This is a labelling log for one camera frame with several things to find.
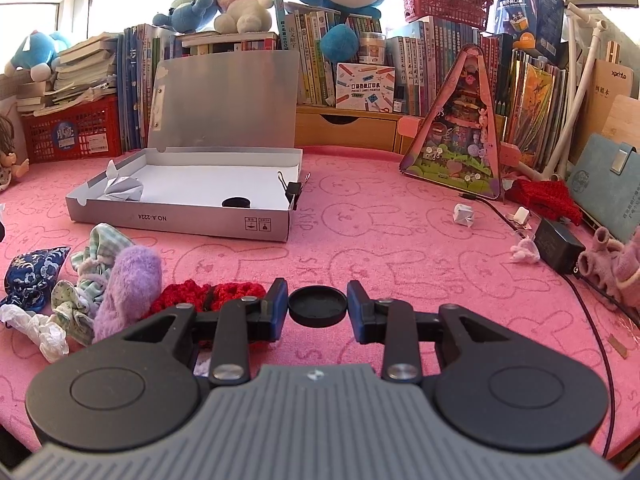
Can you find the fluffy pale purple scrunchie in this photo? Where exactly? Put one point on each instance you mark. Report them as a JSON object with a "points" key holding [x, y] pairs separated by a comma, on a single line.
{"points": [[127, 290]]}

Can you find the doll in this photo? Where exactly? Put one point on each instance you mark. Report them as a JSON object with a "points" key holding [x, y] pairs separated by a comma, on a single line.
{"points": [[7, 160]]}

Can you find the row of green-spined books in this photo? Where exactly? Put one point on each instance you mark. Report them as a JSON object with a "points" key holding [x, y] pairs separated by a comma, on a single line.
{"points": [[310, 50]]}

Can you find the white illustrated printer box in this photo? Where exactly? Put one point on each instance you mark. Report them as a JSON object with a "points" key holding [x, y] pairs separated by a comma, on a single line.
{"points": [[365, 85]]}

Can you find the wooden drawer organizer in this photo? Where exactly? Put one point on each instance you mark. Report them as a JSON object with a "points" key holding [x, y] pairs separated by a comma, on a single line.
{"points": [[350, 127]]}

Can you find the pink knitted glove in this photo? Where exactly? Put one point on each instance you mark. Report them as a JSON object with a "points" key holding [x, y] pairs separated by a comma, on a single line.
{"points": [[610, 265]]}

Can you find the teal notebook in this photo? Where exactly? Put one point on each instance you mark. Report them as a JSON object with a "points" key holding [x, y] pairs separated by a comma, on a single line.
{"points": [[605, 180]]}

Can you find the dark blue patterned scrunchie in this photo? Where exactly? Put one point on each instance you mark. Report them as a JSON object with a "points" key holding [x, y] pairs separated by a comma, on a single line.
{"points": [[35, 272]]}

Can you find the small pink white trinket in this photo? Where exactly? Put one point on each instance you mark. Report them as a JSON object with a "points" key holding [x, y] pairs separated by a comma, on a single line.
{"points": [[525, 251]]}

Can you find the small flat book stack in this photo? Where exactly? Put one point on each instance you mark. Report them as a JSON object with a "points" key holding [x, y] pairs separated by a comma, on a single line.
{"points": [[230, 42]]}

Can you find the green checked scrunchie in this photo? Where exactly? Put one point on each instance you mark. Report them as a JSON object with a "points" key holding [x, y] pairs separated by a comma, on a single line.
{"points": [[102, 240]]}

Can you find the small white plug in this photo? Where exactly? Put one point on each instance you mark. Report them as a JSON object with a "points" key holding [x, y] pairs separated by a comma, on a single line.
{"points": [[522, 215]]}

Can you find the pink triangular toy house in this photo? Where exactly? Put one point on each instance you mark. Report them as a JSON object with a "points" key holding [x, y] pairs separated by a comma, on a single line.
{"points": [[460, 125]]}

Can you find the white tube frame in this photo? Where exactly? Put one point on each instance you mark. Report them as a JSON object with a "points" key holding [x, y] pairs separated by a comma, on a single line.
{"points": [[580, 85]]}

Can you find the grey cardboard box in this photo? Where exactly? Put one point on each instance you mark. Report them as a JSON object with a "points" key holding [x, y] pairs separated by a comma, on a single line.
{"points": [[225, 95]]}

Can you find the wooden board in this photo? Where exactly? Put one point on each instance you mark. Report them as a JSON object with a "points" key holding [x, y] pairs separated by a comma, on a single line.
{"points": [[615, 100]]}

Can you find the red knitted scrunchie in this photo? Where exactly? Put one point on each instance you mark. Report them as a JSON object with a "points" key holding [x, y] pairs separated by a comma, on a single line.
{"points": [[185, 295]]}

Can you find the small blue plush bear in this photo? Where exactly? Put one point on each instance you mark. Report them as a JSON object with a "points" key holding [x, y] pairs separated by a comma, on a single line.
{"points": [[187, 10]]}

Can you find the black power adapter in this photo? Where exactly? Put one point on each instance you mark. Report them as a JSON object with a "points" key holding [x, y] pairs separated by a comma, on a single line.
{"points": [[557, 245]]}

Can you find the row of blue books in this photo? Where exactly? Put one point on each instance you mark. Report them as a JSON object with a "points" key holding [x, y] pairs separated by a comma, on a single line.
{"points": [[135, 85]]}

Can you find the silver tin can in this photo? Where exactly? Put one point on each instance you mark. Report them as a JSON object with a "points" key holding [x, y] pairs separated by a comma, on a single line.
{"points": [[371, 47]]}

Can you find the black binder clip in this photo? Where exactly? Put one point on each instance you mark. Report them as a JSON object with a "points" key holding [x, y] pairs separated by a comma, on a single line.
{"points": [[291, 191]]}

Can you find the blue mask box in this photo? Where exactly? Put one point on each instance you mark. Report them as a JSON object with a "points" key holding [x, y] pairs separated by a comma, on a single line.
{"points": [[530, 10]]}

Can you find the stack of worn books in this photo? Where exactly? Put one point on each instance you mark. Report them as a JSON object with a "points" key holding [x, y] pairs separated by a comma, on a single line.
{"points": [[82, 70]]}

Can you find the red plastic crate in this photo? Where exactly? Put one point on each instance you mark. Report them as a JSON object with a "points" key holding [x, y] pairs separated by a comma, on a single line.
{"points": [[75, 130]]}

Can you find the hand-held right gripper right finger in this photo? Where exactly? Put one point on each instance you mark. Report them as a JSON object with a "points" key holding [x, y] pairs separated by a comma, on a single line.
{"points": [[356, 310]]}

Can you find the red plastic basket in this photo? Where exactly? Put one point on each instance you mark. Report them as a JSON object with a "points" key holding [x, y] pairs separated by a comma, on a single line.
{"points": [[440, 2]]}

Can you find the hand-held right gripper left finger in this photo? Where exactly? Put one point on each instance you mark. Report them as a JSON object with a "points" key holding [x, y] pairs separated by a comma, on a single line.
{"points": [[277, 310]]}

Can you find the small white paper cube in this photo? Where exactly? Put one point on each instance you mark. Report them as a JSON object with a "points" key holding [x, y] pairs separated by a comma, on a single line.
{"points": [[463, 215]]}

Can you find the light blue plush toy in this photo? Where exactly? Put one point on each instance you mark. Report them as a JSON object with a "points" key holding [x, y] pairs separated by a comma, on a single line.
{"points": [[32, 55]]}

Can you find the white crinkled scrunchie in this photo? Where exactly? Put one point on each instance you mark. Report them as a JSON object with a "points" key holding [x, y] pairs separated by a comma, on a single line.
{"points": [[35, 327]]}

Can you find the row of colourful thin books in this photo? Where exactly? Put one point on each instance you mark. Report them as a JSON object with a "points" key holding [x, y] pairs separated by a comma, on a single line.
{"points": [[535, 105]]}

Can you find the red knitted cloth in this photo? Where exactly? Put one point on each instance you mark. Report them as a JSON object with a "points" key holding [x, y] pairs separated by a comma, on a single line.
{"points": [[545, 197]]}

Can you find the small brown tape piece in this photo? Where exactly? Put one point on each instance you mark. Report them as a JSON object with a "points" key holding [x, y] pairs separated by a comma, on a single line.
{"points": [[618, 346]]}

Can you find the row of grey-blue books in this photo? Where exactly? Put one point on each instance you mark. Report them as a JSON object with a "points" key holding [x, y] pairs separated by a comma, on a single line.
{"points": [[430, 60]]}

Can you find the black round lid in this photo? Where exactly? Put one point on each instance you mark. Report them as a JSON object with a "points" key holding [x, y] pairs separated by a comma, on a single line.
{"points": [[318, 306], [236, 202]]}

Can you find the pink bunny print mat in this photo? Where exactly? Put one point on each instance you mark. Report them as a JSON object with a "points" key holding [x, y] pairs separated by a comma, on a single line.
{"points": [[400, 260]]}

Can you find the crumpled grey paper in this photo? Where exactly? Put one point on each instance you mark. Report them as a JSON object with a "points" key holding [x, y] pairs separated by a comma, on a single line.
{"points": [[122, 187]]}

